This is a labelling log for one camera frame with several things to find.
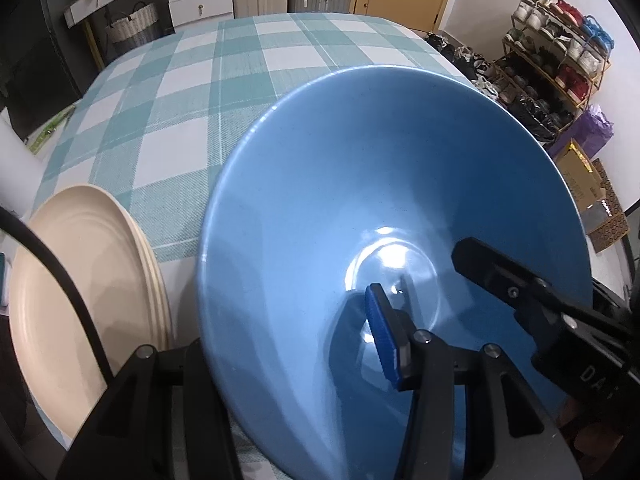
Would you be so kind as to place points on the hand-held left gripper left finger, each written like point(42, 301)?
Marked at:
point(200, 410)

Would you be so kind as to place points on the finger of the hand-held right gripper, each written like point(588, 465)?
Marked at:
point(500, 275)

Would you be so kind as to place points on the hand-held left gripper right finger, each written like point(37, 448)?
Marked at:
point(382, 335)

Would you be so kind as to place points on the blue bowl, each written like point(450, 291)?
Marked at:
point(325, 185)

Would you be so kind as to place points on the large cream plate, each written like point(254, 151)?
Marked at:
point(65, 285)

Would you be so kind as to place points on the cardboard box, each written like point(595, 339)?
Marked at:
point(585, 185)

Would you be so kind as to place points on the purple bag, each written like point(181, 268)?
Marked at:
point(590, 130)

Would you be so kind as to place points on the pile of shoes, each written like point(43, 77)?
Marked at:
point(465, 65)

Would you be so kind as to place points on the wooden shoe rack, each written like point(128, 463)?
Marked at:
point(555, 60)

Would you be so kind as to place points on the teal checked tablecloth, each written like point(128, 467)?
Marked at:
point(200, 80)

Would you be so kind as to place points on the green packet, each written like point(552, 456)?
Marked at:
point(50, 130)

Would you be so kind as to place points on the woven basket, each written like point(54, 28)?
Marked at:
point(132, 30)

